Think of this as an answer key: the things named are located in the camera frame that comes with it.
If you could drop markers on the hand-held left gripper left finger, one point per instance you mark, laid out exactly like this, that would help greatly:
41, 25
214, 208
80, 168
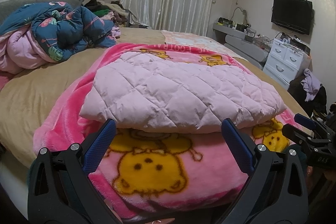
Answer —
101, 146

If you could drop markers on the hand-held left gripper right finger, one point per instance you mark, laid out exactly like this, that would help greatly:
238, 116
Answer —
236, 146

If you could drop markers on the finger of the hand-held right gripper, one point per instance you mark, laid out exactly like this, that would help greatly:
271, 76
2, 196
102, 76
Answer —
305, 120
296, 134

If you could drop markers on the pink quilted jacket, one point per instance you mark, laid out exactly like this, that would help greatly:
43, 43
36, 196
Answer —
170, 92

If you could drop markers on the dark clothes heap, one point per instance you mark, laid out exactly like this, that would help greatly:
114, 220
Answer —
321, 100

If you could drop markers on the pile of clothes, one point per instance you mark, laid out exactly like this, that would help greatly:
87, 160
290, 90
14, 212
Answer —
110, 10

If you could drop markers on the purple garment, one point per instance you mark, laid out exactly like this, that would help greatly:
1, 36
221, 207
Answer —
311, 85

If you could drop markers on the pink printed blanket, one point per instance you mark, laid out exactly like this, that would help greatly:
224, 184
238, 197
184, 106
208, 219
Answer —
147, 169

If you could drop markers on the white drawer cabinet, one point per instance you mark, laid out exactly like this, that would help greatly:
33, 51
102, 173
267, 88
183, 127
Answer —
283, 61

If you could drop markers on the bed with tan sheet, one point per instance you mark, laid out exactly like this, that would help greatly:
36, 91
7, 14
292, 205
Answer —
39, 82

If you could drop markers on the small items on shelf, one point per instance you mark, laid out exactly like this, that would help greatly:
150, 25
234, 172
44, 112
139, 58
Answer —
249, 35

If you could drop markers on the light pink patterned blanket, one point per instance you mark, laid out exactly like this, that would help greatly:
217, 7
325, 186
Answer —
189, 39

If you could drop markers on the blue floral quilt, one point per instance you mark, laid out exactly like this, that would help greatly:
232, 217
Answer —
65, 29

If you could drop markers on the white gooseneck lamp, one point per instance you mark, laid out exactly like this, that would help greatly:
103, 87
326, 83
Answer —
242, 11

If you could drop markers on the grey pillow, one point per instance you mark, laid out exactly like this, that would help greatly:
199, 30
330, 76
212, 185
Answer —
15, 2

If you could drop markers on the grey wall shelf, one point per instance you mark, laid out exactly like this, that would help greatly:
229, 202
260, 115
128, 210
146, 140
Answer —
241, 45

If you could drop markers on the black wall television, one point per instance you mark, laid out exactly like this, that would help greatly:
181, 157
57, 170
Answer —
291, 14

